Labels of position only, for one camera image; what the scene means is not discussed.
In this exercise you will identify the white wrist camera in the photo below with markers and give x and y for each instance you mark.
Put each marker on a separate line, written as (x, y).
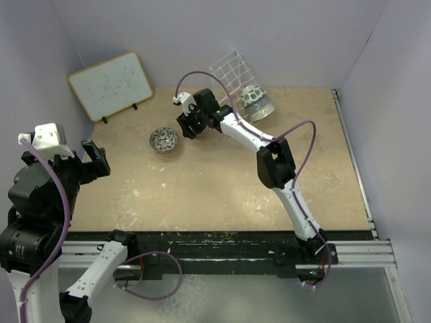
(186, 100)
(49, 140)

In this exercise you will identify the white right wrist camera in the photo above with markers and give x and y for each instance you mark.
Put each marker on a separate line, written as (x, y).
(186, 100)

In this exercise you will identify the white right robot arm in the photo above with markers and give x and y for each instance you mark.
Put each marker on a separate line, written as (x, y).
(276, 168)

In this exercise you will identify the white wire dish rack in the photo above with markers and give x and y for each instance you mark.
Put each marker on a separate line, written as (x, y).
(233, 72)

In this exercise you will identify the green leaf pattern bowl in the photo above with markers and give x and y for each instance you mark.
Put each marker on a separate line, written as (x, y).
(251, 94)

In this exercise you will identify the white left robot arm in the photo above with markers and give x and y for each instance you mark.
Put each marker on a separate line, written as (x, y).
(44, 194)

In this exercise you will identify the grey leaf pattern bowl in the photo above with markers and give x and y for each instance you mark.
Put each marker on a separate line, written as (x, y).
(163, 140)

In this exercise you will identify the red rimmed dotted bowl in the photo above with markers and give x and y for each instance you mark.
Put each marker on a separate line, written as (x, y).
(263, 103)

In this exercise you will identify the black aluminium mounting rail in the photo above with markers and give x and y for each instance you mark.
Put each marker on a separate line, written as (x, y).
(253, 253)

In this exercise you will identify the wood framed whiteboard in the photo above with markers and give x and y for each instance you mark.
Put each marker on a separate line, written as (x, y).
(111, 86)

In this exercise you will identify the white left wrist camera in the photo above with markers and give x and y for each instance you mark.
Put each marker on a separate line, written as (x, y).
(49, 140)

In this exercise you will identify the white green patterned bowl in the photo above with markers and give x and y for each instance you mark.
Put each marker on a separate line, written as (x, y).
(259, 115)

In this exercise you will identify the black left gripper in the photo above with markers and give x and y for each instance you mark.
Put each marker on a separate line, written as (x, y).
(89, 170)

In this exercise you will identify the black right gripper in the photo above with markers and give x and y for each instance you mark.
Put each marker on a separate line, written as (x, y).
(184, 122)

